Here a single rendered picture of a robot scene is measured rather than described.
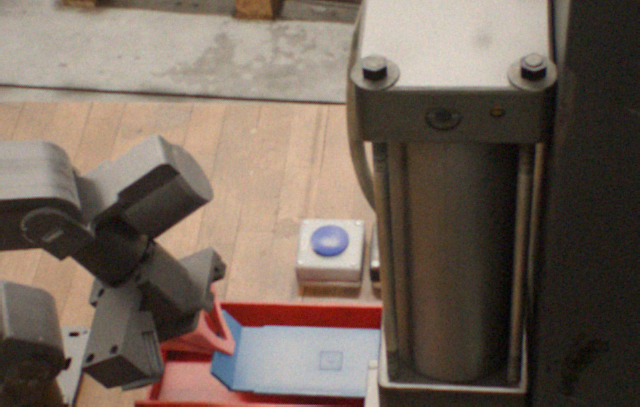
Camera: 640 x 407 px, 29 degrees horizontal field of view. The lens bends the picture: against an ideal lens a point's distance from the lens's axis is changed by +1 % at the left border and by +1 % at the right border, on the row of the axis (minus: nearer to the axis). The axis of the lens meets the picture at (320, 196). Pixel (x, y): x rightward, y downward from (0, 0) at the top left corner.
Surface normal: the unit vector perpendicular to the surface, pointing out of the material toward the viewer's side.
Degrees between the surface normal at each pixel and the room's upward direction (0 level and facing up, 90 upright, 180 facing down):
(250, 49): 0
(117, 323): 30
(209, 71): 0
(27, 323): 41
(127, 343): 61
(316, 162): 0
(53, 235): 90
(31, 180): 16
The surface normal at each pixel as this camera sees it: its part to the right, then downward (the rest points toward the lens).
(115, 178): -0.51, -0.48
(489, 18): -0.08, -0.68
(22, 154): 0.18, -0.73
